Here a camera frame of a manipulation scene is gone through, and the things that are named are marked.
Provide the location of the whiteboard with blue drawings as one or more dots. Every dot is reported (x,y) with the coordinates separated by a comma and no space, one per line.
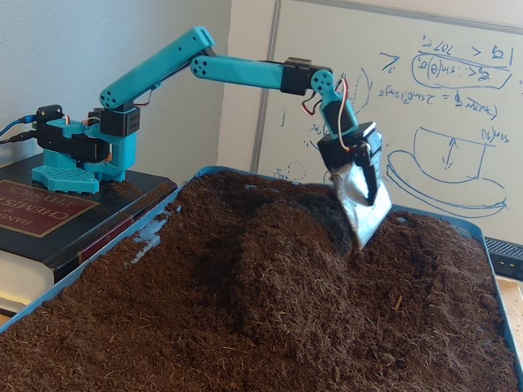
(449,102)

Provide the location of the black controller board box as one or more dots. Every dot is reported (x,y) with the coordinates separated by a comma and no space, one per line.
(49,113)

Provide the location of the black vented device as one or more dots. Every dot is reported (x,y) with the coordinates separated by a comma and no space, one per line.
(504,255)

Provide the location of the blue plastic tray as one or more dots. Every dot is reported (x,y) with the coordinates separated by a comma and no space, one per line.
(145,241)

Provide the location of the blue tray of soil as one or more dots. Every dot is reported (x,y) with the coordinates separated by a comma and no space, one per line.
(245,326)

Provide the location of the black chemistry physics handbook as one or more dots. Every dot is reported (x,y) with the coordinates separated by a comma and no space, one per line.
(81,237)

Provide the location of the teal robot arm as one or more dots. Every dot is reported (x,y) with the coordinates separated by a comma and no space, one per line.
(155,67)

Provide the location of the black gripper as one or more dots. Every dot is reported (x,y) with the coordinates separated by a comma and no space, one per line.
(336,154)

